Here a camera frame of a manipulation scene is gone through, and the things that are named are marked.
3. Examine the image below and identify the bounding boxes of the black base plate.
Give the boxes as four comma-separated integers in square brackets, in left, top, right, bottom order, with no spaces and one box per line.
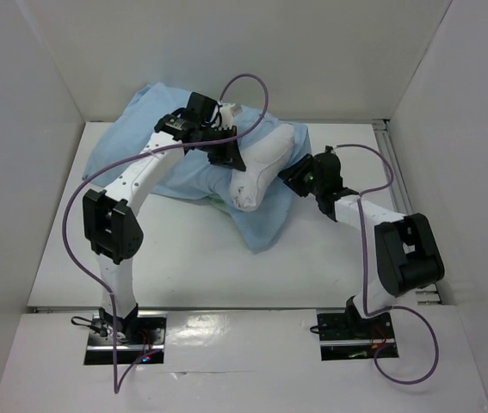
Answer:
[309,310,399,361]
[72,311,167,366]

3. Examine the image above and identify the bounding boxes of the aluminium rail frame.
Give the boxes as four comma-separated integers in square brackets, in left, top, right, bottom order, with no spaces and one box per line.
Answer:
[373,120,442,305]

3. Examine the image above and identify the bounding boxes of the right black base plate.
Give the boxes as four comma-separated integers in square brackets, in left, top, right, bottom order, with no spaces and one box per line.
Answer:
[309,310,399,361]

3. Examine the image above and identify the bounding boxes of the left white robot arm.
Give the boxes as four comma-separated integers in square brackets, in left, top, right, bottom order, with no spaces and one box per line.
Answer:
[83,108,244,343]

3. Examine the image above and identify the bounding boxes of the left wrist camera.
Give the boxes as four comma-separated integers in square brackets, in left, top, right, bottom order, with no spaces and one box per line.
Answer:
[185,92,217,125]

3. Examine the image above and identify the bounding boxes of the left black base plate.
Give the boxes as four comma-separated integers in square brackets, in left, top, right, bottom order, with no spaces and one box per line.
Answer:
[72,311,167,366]

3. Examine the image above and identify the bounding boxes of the light blue pillowcase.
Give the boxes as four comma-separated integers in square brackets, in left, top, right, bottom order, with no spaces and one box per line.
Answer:
[83,83,311,252]

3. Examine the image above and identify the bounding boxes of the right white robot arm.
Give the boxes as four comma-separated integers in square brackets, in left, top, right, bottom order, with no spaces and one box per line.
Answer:
[278,146,445,337]

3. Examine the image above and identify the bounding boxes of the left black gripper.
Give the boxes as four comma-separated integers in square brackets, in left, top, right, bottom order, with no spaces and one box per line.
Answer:
[197,124,244,171]

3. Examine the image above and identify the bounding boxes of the white pillow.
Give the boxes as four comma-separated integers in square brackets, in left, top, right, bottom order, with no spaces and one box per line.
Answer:
[230,123,294,212]

